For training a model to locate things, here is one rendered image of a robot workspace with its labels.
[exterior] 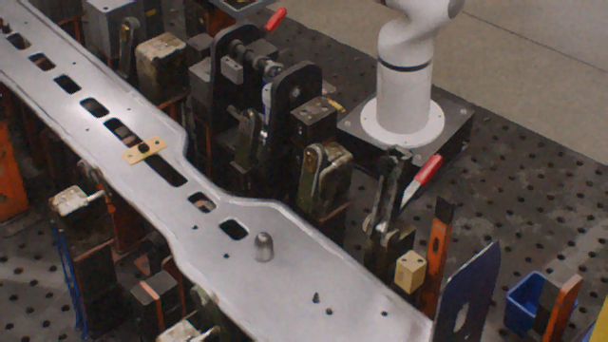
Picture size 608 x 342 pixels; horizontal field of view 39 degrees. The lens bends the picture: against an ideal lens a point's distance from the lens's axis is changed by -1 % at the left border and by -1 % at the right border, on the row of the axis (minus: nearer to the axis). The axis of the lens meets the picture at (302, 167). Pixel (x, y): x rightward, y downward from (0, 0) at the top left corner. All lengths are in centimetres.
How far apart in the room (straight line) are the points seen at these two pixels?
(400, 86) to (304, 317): 69
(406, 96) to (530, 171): 38
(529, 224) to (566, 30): 204
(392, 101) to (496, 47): 187
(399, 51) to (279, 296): 66
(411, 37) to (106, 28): 62
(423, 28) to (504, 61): 194
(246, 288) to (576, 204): 91
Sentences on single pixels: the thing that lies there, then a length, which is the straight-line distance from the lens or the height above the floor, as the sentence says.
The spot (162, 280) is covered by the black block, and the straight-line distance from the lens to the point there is 142.
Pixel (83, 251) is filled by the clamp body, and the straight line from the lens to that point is 156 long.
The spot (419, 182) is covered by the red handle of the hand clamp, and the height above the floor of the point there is 112.
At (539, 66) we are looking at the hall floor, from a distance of 368.
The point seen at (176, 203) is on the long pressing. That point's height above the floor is 100.
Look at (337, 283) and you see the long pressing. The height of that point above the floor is 100.
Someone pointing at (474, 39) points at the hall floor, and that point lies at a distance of 376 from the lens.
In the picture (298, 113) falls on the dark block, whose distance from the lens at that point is 151.
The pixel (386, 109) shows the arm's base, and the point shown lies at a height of 87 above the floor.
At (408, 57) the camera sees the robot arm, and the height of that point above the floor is 102.
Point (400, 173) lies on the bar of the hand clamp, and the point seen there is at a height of 119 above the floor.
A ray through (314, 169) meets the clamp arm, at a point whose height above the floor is 107.
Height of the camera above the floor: 207
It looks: 43 degrees down
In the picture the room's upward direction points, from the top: 1 degrees clockwise
